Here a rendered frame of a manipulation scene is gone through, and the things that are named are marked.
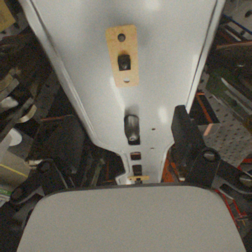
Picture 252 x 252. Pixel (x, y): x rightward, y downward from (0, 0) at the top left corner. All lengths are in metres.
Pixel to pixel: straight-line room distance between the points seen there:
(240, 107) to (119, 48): 0.18
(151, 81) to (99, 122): 0.14
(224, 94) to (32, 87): 0.28
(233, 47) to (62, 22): 0.28
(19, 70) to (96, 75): 0.10
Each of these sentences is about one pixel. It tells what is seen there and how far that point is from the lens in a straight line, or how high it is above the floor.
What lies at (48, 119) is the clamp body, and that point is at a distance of 0.41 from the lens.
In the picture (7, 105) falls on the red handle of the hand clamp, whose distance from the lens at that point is 0.22.
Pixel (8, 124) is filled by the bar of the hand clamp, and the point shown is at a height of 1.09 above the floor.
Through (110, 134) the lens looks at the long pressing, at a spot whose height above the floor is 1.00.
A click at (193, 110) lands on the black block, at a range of 0.40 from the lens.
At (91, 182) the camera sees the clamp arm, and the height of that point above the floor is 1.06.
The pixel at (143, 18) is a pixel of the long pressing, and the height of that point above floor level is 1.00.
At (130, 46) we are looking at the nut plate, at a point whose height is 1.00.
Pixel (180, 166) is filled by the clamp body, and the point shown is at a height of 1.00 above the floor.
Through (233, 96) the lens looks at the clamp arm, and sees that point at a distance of 0.26.
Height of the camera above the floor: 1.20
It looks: 39 degrees down
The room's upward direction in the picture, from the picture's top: 178 degrees clockwise
